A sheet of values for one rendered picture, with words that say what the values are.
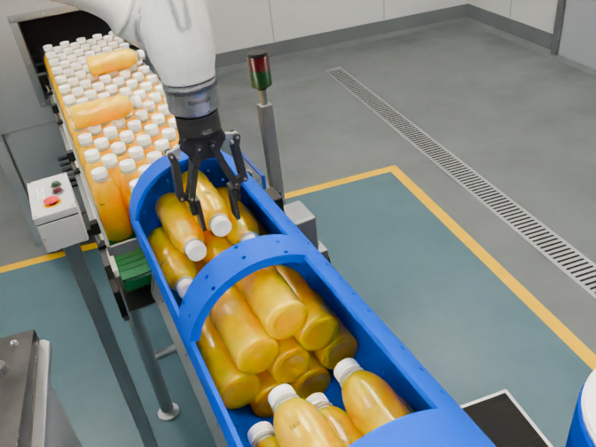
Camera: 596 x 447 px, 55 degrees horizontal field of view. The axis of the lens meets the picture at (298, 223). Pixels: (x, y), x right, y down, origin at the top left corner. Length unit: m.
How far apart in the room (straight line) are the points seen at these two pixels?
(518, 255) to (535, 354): 0.63
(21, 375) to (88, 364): 1.54
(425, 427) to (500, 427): 1.38
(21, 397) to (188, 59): 0.62
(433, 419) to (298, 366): 0.34
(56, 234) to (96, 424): 1.12
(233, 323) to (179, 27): 0.46
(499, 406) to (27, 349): 1.47
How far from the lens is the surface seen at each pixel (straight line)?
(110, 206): 1.58
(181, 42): 0.92
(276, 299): 0.87
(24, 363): 1.16
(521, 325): 2.58
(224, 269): 0.90
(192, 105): 0.96
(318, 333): 0.93
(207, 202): 1.14
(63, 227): 1.47
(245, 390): 0.94
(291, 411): 0.79
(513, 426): 2.05
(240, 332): 0.90
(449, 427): 0.68
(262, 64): 1.71
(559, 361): 2.47
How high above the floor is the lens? 1.76
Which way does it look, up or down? 34 degrees down
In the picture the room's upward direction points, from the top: 7 degrees counter-clockwise
